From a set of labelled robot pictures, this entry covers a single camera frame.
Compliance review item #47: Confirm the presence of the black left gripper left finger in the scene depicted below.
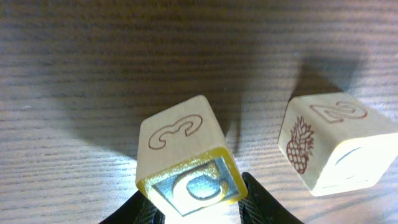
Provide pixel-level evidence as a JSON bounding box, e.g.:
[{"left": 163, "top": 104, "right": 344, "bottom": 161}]
[{"left": 100, "top": 191, "right": 165, "bottom": 224}]

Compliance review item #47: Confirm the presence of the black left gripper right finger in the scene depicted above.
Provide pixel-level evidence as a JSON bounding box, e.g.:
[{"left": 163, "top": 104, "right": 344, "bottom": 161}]
[{"left": 238, "top": 172, "right": 303, "bottom": 224}]

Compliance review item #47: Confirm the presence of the yellow O block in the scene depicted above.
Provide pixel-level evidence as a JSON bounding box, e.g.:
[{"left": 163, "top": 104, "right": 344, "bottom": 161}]
[{"left": 277, "top": 92, "right": 397, "bottom": 197}]

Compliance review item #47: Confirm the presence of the yellow C block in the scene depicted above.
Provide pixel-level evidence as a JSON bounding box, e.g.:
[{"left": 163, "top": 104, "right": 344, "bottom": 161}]
[{"left": 136, "top": 95, "right": 248, "bottom": 217}]

